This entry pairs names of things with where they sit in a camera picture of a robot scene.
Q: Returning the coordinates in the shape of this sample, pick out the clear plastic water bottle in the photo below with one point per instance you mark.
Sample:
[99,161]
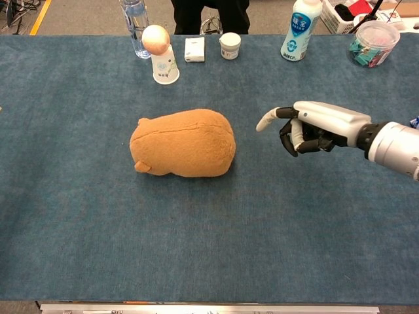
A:
[135,19]

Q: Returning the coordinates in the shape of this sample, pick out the blue felt table cloth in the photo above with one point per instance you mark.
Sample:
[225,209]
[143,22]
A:
[98,229]

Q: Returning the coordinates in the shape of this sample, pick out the white paper cup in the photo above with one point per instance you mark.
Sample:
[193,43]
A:
[165,68]

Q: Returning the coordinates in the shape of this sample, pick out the small white carton box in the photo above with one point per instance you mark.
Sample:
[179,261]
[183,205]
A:
[194,49]

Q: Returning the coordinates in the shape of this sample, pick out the blue white package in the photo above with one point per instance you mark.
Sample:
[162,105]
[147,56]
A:
[415,121]

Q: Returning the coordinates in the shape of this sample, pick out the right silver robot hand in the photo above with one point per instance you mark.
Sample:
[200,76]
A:
[330,116]

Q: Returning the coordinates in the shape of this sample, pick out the white blue milk bottle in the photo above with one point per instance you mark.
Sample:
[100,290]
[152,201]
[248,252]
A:
[299,29]

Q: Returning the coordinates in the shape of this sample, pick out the cardboard box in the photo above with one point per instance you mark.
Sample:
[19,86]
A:
[404,8]

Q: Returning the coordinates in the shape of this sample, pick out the clear jar of clips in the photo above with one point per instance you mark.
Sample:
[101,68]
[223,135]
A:
[373,45]

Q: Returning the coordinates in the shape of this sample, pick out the small white lidded jar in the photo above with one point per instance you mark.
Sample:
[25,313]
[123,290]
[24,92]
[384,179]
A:
[230,45]

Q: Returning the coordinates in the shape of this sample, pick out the person in black clothes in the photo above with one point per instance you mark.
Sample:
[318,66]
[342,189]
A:
[190,16]

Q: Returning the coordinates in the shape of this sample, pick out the chrome stool frame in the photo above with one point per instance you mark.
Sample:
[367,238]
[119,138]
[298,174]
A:
[211,24]

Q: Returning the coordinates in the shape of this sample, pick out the yellow plush toy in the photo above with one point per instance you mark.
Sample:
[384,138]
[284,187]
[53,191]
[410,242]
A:
[183,144]

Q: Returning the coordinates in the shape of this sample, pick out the white plastic basket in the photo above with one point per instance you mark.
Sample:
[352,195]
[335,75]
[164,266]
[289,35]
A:
[334,21]

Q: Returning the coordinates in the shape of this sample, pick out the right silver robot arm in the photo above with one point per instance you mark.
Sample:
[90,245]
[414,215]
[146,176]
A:
[396,144]

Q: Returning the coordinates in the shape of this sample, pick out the orange ball on cup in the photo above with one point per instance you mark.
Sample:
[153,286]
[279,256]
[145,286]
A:
[156,39]

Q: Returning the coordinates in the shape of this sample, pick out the aluminium profile rail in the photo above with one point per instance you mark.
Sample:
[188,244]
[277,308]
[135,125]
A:
[196,309]

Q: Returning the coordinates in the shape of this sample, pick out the black tripod rod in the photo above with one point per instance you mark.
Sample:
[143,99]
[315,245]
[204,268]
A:
[368,16]

